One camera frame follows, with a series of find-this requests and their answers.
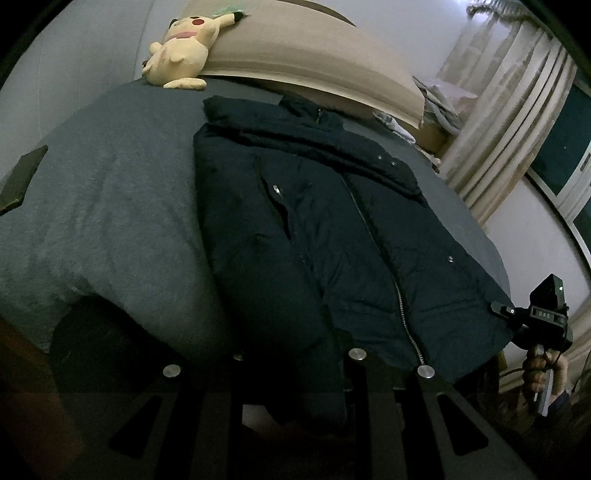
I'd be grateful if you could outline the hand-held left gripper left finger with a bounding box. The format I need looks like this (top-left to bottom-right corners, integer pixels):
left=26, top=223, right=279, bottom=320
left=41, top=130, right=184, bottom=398
left=78, top=353, right=245, bottom=480

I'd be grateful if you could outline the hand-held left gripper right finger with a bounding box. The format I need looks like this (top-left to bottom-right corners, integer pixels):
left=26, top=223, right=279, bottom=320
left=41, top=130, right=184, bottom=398
left=346, top=351, right=536, bottom=480

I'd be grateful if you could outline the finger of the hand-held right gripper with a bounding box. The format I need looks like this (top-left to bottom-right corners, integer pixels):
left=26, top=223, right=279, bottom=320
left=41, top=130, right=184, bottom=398
left=490, top=300, right=525, bottom=326

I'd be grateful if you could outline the dark navy zip jacket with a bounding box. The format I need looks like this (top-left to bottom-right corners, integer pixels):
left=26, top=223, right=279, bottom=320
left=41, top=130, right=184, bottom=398
left=193, top=95, right=515, bottom=432

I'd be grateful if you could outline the person's right forearm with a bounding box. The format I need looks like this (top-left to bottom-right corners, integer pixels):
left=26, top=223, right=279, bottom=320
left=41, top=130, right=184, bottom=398
left=545, top=388, right=587, bottom=444

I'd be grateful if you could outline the pile of clothes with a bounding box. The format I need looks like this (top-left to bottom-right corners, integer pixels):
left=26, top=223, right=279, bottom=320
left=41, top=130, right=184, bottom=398
left=413, top=75, right=481, bottom=139

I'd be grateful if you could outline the person's right hand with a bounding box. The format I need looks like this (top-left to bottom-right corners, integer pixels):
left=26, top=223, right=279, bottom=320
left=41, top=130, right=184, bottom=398
left=522, top=344, right=570, bottom=407

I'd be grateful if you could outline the window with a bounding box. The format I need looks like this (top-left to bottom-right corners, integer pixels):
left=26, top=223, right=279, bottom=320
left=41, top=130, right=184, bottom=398
left=526, top=74, right=591, bottom=222

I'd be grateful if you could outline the cardboard box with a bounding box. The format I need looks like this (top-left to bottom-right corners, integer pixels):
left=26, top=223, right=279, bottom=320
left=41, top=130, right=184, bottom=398
left=411, top=124, right=451, bottom=155

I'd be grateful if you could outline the beige pleated curtain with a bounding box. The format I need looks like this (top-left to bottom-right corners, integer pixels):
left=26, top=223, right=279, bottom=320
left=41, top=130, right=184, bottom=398
left=436, top=0, right=578, bottom=236

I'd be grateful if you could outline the white cloth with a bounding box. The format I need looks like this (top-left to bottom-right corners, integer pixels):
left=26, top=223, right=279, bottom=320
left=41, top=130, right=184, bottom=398
left=374, top=111, right=416, bottom=141

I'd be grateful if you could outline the bed with grey sheet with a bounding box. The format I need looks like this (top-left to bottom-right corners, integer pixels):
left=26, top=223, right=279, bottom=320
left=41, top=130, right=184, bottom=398
left=0, top=76, right=511, bottom=365

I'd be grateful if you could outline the black smartphone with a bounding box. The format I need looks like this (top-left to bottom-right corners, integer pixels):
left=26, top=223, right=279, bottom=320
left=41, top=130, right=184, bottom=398
left=0, top=144, right=49, bottom=215

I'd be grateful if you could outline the brown wooden headboard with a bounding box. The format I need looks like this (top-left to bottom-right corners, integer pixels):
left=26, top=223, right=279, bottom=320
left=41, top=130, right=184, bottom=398
left=314, top=0, right=358, bottom=27

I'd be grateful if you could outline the yellow plush toy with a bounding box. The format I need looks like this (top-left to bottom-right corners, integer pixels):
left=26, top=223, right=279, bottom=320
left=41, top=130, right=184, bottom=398
left=141, top=11, right=245, bottom=90

